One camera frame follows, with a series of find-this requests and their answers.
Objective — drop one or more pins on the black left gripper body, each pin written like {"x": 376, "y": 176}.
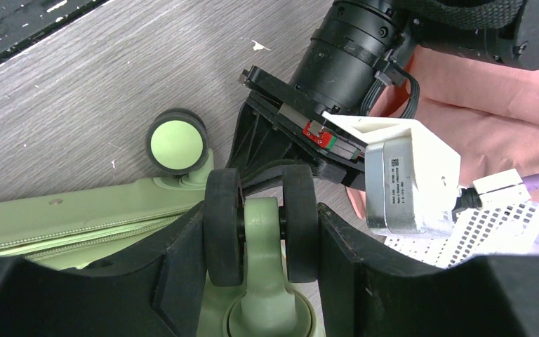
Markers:
{"x": 279, "y": 125}

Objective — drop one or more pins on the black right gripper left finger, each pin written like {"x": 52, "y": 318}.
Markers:
{"x": 152, "y": 288}

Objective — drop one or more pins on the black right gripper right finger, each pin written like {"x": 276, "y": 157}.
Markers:
{"x": 369, "y": 289}

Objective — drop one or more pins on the green ribbed hard-shell suitcase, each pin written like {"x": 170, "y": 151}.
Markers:
{"x": 256, "y": 249}

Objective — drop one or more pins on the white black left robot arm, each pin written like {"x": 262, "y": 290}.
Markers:
{"x": 360, "y": 48}

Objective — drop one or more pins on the pink cloth garment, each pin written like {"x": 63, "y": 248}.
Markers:
{"x": 487, "y": 113}

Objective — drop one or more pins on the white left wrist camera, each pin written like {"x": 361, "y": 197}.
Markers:
{"x": 412, "y": 178}

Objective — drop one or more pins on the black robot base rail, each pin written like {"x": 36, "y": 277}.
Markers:
{"x": 24, "y": 23}

